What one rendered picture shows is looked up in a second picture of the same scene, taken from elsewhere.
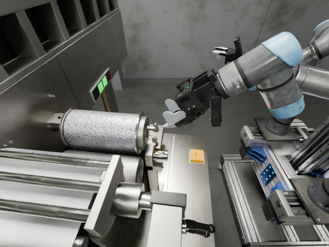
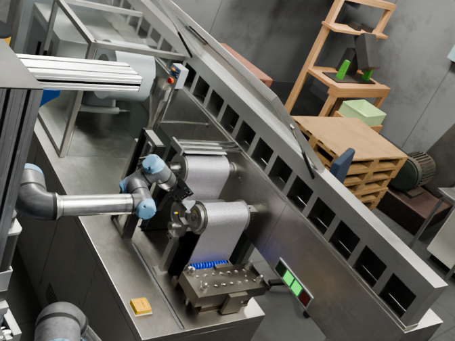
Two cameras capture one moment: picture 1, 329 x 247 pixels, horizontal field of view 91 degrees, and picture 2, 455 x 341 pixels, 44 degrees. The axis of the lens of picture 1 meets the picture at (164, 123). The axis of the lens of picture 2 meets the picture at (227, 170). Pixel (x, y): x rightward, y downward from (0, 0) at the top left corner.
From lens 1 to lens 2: 2.48 m
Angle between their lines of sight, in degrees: 95
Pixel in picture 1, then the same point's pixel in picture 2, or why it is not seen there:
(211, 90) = not seen: hidden behind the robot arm
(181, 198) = (157, 145)
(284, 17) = not seen: outside the picture
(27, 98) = (260, 187)
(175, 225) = (155, 141)
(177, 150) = (164, 310)
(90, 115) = (231, 205)
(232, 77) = not seen: hidden behind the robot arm
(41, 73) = (273, 193)
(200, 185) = (121, 281)
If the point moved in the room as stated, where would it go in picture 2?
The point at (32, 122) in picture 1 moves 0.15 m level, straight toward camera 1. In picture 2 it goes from (251, 194) to (221, 183)
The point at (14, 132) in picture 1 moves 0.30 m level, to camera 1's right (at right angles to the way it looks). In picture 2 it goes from (246, 185) to (199, 189)
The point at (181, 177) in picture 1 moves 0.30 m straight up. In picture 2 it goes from (143, 284) to (164, 233)
